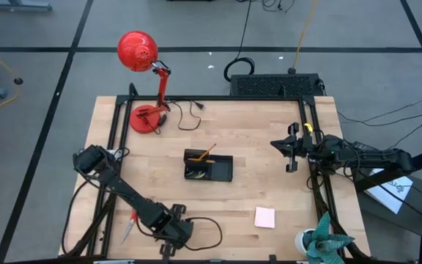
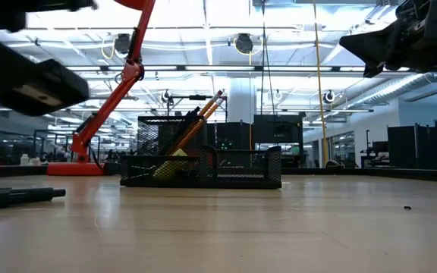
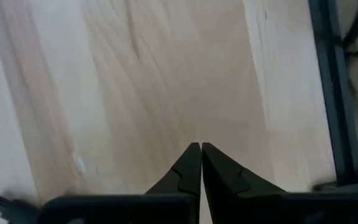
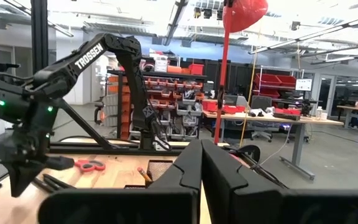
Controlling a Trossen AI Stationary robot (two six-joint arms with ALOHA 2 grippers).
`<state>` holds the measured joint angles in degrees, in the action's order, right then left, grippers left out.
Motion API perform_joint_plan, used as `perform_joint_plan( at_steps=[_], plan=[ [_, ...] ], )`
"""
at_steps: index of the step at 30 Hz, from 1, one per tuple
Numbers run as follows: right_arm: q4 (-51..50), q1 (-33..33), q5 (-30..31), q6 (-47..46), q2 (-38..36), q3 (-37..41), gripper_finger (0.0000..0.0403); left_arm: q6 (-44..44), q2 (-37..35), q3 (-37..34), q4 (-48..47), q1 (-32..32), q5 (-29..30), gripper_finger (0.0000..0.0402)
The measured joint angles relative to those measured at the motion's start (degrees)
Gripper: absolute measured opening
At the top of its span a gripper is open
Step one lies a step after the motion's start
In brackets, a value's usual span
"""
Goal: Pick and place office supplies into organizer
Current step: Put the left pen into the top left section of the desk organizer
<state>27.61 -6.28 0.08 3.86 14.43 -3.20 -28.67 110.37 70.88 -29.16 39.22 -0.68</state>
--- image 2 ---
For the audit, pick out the orange pencil pink eraser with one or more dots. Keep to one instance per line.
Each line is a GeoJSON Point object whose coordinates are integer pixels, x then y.
{"type": "Point", "coordinates": [203, 113]}
{"type": "Point", "coordinates": [212, 113]}

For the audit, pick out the white building column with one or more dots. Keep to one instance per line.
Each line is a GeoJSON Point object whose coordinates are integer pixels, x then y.
{"type": "Point", "coordinates": [241, 102]}

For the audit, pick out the red desk lamp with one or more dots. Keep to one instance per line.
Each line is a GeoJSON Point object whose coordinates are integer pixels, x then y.
{"type": "Point", "coordinates": [104, 110]}

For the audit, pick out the black room divider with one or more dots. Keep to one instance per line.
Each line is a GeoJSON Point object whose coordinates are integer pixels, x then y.
{"type": "Point", "coordinates": [423, 146]}

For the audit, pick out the small yellow eraser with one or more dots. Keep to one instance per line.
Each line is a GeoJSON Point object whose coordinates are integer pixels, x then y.
{"type": "Point", "coordinates": [171, 168]}

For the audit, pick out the black equipment cabinet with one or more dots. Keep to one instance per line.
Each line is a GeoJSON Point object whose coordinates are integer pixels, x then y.
{"type": "Point", "coordinates": [233, 134]}
{"type": "Point", "coordinates": [277, 129]}

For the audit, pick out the black mesh desk organizer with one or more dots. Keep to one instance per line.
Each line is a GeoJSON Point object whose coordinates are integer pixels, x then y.
{"type": "Point", "coordinates": [241, 178]}

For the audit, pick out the white bottle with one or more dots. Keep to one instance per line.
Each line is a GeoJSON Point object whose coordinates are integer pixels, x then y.
{"type": "Point", "coordinates": [24, 160]}

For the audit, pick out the small binder clip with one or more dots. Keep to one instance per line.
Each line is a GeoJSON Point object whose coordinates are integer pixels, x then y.
{"type": "Point", "coordinates": [140, 171]}

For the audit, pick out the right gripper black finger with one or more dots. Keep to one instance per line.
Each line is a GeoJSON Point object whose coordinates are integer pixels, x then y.
{"type": "Point", "coordinates": [374, 69]}
{"type": "Point", "coordinates": [378, 43]}

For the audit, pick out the black framed glass enclosure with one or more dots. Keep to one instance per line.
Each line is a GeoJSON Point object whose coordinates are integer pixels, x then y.
{"type": "Point", "coordinates": [66, 132]}

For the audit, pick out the black aluminium table frame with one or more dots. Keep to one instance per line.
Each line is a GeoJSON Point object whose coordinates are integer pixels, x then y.
{"type": "Point", "coordinates": [374, 174]}

